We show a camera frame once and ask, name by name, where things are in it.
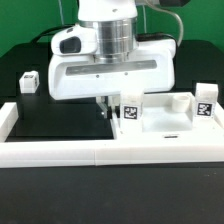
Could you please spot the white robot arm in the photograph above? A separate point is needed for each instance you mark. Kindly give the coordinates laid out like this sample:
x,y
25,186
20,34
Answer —
x,y
123,14

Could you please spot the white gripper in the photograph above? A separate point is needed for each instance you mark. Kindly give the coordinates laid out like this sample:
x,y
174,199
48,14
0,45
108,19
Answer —
x,y
89,62

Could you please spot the white U-shaped obstacle fence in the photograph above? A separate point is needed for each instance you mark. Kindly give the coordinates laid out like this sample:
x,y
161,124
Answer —
x,y
99,152

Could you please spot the white square table top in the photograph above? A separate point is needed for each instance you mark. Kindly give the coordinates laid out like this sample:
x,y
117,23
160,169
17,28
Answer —
x,y
170,116

